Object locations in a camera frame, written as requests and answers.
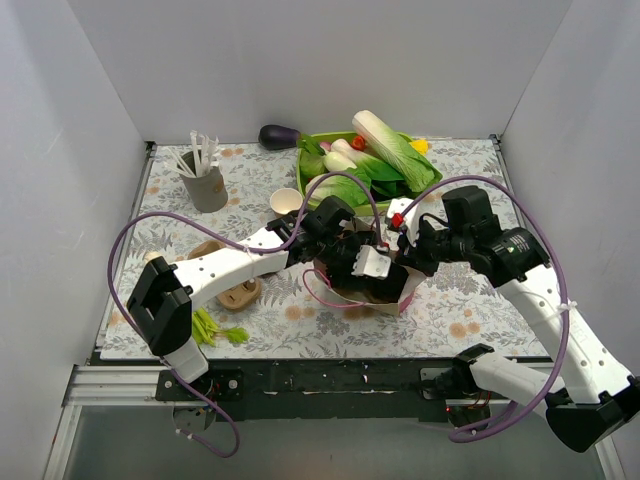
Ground pink paper cake bag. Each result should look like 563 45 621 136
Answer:
302 222 426 316

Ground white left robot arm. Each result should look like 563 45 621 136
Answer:
126 196 409 400

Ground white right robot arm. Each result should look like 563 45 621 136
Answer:
386 185 639 452

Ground green plastic vegetable tray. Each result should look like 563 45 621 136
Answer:
297 131 417 209

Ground floral table mat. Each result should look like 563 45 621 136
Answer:
116 144 545 359

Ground bok choy front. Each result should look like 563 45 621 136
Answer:
305 168 372 208

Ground bok choy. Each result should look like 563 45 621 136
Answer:
330 139 404 182
305 168 372 208

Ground napa cabbage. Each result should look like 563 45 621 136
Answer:
352 110 443 194

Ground bok choy middle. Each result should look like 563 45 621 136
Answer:
330 139 404 182

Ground yellow vegetable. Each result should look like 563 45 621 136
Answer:
410 139 429 155

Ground brown cardboard cup carrier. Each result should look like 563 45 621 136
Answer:
188 240 262 312

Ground red pepper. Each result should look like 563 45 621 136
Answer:
351 135 366 151

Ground purple eggplant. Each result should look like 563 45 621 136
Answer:
258 124 301 151

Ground grey straw holder cup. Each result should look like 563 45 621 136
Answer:
180 163 228 213

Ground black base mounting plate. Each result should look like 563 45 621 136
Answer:
154 357 514 424

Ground green celery stalks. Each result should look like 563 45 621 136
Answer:
192 309 250 347

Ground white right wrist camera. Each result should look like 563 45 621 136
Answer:
385 198 427 244

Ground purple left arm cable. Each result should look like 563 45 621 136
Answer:
107 172 391 459

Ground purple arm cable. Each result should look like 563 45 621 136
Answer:
107 172 391 459
392 174 571 444

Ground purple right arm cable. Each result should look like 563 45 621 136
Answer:
392 174 571 444

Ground aluminium frame rail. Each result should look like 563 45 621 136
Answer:
62 363 601 407

